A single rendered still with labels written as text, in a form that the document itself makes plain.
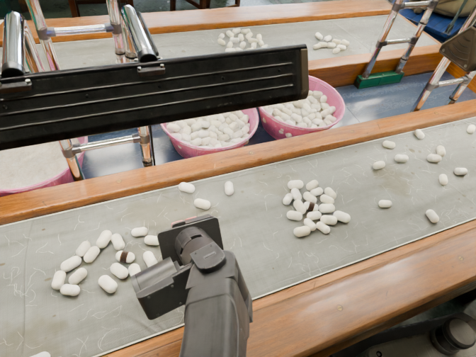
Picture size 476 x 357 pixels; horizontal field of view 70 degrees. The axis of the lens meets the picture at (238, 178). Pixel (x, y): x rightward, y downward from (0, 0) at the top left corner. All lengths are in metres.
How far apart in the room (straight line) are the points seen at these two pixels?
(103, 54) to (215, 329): 1.02
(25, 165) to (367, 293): 0.78
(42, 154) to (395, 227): 0.83
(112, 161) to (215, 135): 0.28
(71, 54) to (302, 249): 0.92
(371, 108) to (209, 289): 1.00
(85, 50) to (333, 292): 1.02
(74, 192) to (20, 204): 0.10
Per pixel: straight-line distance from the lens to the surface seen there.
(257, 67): 0.50
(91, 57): 1.22
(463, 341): 1.04
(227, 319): 0.34
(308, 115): 1.03
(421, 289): 0.76
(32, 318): 0.70
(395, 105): 1.34
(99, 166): 0.94
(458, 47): 0.81
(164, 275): 0.47
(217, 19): 1.40
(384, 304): 0.71
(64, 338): 0.67
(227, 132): 0.91
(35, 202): 0.79
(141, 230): 0.70
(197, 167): 0.79
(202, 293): 0.38
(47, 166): 0.89
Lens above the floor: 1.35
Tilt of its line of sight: 49 degrees down
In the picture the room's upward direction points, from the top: 10 degrees clockwise
